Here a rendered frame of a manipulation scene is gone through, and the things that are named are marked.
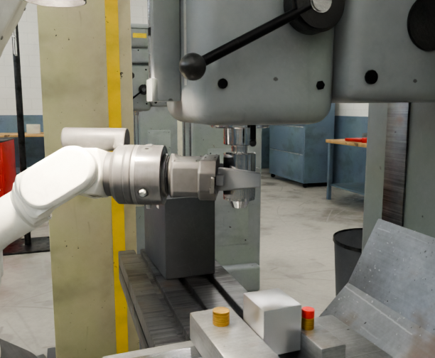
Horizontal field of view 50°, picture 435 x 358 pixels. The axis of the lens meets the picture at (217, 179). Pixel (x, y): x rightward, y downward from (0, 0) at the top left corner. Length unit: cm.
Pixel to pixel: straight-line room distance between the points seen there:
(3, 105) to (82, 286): 742
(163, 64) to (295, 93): 17
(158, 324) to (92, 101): 162
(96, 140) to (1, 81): 901
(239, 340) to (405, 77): 39
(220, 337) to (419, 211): 48
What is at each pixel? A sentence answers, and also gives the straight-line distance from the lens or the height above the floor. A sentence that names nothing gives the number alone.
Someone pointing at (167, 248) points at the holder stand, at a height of 102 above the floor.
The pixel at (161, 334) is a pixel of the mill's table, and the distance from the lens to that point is 86.
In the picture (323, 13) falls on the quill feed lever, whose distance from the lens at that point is 60.
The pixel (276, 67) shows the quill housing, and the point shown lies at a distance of 59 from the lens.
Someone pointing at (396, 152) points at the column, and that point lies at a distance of 97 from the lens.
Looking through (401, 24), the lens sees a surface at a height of 144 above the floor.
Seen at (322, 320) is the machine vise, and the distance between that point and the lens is 75.
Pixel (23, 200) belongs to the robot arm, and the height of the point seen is 121.
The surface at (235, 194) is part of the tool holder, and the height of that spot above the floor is 121.
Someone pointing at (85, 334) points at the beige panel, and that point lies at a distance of 262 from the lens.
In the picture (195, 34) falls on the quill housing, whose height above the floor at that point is 142.
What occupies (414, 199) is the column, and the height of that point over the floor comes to 116.
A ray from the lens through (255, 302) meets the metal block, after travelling 61.
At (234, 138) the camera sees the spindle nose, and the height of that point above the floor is 129.
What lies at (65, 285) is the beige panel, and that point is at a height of 46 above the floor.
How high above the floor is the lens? 133
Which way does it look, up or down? 9 degrees down
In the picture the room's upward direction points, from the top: straight up
